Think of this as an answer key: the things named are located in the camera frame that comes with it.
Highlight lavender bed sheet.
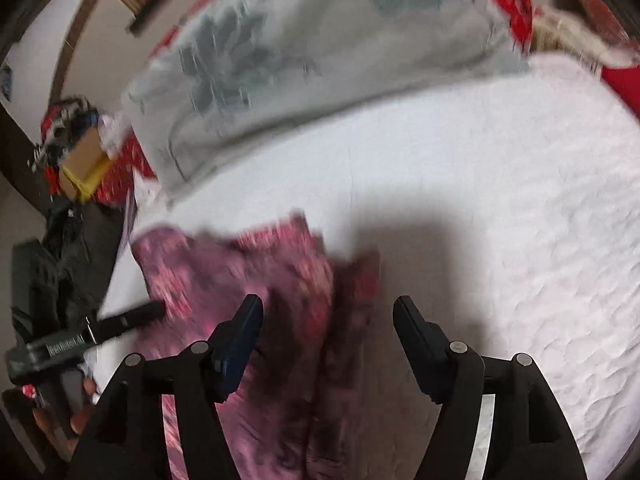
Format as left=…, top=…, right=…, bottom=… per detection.
left=117, top=192, right=139, bottom=261

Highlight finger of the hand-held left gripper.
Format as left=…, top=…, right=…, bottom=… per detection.
left=92, top=301, right=167, bottom=347

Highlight cardboard box with yellow tape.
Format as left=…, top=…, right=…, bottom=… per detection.
left=59, top=127, right=115, bottom=202

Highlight black and white patterned cloth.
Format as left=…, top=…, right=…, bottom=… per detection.
left=27, top=95, right=101, bottom=172

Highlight grey flower print pillow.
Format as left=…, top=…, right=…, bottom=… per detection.
left=122, top=0, right=531, bottom=209

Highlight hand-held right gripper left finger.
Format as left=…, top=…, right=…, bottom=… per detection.
left=70, top=294, right=264, bottom=480

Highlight dark green garment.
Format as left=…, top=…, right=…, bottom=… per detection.
left=30, top=195, right=135, bottom=322

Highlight pink floral garment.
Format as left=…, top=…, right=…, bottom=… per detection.
left=131, top=212, right=386, bottom=480

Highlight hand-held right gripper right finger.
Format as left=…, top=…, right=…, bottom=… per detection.
left=392, top=296, right=589, bottom=480

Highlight white quilted bed cover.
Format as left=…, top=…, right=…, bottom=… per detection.
left=95, top=52, right=640, bottom=480

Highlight person's left hand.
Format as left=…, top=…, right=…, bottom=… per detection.
left=31, top=377, right=101, bottom=453

